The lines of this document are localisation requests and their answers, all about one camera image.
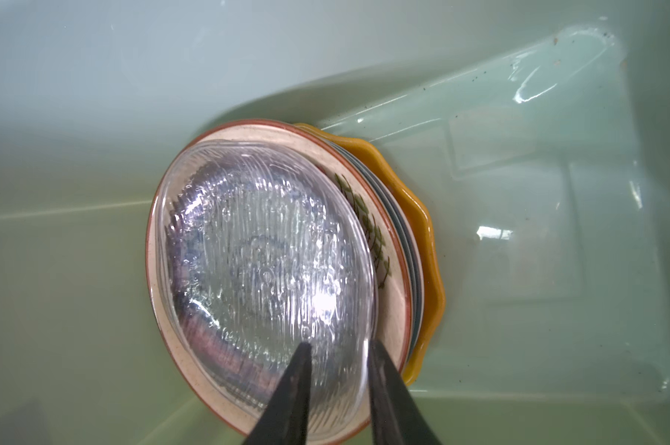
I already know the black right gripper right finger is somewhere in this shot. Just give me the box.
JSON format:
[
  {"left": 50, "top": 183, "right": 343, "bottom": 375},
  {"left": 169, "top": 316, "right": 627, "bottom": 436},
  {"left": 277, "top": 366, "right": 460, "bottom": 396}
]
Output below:
[{"left": 368, "top": 339, "right": 441, "bottom": 444}]

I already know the yellow dotted plate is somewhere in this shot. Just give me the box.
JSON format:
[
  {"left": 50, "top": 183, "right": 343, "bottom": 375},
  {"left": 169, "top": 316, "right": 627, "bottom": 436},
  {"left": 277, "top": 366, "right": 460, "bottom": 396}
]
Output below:
[{"left": 297, "top": 123, "right": 446, "bottom": 386}]

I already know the black rimmed white plate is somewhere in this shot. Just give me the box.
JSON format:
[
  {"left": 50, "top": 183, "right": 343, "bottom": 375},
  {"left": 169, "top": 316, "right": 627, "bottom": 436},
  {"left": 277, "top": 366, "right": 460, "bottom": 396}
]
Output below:
[{"left": 328, "top": 141, "right": 424, "bottom": 362}]

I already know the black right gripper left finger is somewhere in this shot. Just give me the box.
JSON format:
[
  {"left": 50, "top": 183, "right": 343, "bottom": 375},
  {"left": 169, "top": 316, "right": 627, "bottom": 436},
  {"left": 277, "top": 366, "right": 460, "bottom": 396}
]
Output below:
[{"left": 243, "top": 342, "right": 312, "bottom": 445}]

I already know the mint green plastic bin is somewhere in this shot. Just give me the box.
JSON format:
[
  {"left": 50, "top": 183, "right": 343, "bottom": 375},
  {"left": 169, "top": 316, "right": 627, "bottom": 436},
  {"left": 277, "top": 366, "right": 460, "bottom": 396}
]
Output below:
[{"left": 0, "top": 1, "right": 670, "bottom": 444}]

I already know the clear glass plate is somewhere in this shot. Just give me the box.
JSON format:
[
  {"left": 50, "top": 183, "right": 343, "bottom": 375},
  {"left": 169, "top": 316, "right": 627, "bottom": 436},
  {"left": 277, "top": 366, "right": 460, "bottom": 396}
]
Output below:
[{"left": 153, "top": 138, "right": 379, "bottom": 444}]

